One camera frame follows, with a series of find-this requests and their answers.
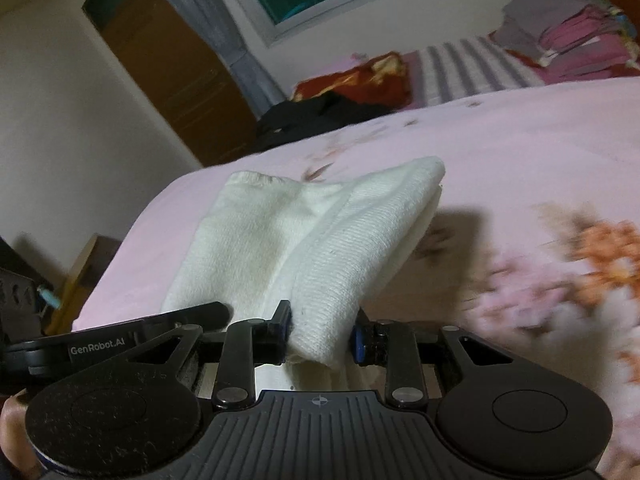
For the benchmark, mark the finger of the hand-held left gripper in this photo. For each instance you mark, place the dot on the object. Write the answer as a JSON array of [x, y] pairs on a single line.
[[200, 316]]

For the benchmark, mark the grey striped sheet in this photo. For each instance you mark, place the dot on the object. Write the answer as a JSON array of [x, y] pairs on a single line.
[[465, 70]]

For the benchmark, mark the brown wooden door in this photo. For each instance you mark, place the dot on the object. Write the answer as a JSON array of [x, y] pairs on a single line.
[[165, 60]]

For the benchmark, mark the person's left hand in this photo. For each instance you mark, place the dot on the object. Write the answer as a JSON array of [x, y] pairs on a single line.
[[12, 430]]

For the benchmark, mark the white towel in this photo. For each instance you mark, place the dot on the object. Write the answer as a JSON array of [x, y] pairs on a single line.
[[320, 270]]

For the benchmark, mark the wooden bedside stool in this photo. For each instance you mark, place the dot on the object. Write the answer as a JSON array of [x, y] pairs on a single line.
[[85, 275]]

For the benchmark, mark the pink floral blanket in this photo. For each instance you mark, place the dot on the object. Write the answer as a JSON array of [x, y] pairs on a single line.
[[500, 160]]

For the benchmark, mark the pile of folded clothes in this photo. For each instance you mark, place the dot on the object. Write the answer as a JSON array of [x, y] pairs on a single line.
[[570, 35]]

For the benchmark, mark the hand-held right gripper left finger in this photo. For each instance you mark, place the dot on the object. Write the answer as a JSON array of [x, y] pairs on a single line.
[[285, 331]]

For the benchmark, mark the black cloth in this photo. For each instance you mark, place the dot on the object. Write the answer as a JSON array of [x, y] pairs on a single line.
[[320, 117]]

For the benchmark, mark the black object with teal part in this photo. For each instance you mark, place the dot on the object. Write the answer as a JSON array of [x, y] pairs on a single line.
[[20, 295]]

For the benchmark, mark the red printed cloth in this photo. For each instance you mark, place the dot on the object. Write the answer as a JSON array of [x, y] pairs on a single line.
[[360, 77]]

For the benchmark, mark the grey curtain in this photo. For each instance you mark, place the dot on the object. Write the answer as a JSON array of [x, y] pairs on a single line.
[[225, 35]]

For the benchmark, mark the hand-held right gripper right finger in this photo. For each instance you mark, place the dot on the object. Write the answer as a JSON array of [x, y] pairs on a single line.
[[358, 344]]

